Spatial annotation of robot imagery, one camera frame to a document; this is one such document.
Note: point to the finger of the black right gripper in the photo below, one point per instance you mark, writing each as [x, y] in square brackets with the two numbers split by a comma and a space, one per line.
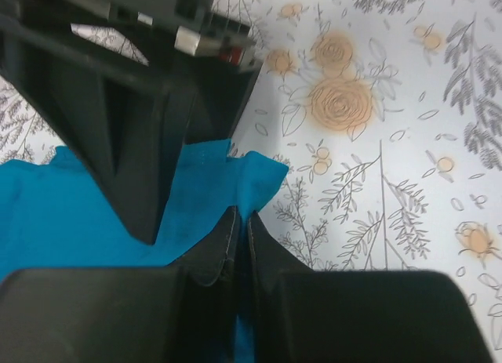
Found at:
[125, 121]

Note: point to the floral patterned table mat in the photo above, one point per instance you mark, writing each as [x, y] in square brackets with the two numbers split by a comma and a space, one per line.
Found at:
[388, 116]

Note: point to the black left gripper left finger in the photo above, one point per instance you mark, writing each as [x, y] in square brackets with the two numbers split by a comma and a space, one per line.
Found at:
[183, 312]

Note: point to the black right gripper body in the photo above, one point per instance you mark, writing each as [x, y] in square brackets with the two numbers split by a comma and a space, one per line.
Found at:
[196, 29]

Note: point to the teal blue t shirt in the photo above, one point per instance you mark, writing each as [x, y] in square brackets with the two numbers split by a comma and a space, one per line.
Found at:
[55, 216]

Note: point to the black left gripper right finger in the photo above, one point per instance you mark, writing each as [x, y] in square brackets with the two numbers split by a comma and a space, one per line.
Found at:
[304, 315]

